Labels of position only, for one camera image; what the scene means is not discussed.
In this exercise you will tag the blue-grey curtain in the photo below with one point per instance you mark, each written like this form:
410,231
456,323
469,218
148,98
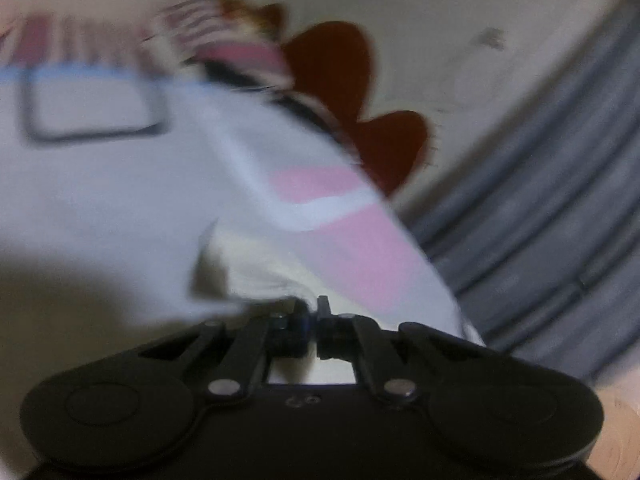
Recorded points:
540,210

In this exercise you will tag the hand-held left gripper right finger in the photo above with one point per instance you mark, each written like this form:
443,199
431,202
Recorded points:
332,337

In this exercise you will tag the dark red heart headboard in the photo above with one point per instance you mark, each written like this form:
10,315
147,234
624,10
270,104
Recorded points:
335,70

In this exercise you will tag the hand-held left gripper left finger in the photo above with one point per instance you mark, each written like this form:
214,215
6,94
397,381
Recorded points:
290,332

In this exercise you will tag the orange plush toy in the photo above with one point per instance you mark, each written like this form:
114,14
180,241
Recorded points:
250,17

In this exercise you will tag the small white garment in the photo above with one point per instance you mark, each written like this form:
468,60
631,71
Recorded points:
250,270

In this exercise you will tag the pink striped pillow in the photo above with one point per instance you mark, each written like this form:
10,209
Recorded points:
235,55

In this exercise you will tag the pink blue white bed sheet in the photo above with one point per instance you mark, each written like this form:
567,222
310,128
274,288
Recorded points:
110,185

